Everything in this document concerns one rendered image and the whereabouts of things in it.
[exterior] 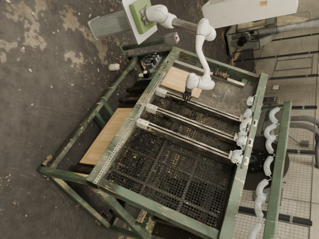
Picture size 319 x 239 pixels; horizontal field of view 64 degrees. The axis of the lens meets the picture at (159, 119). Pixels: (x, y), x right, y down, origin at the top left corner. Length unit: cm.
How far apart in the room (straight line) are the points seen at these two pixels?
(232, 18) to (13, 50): 516
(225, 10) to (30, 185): 561
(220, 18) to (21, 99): 522
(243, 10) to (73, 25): 436
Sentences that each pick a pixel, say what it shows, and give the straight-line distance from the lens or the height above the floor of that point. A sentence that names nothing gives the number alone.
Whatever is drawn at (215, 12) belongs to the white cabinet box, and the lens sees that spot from 691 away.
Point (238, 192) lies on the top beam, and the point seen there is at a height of 194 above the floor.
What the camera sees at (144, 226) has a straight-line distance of 291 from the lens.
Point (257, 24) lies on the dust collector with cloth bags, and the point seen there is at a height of 80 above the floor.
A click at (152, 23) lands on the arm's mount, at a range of 331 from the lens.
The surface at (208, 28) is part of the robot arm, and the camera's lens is 280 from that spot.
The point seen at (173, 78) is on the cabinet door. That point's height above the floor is 98.
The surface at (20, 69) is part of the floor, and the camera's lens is 297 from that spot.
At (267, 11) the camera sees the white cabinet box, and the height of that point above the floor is 147.
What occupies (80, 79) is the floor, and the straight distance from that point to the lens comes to 339.
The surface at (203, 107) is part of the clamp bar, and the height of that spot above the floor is 143.
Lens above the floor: 258
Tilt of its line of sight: 33 degrees down
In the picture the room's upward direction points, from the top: 91 degrees clockwise
